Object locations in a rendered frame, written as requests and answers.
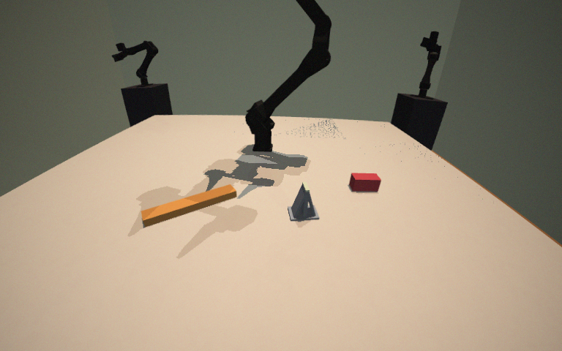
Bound red rectangular block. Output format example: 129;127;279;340
350;173;381;192

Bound orange bar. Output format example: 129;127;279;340
141;184;236;227

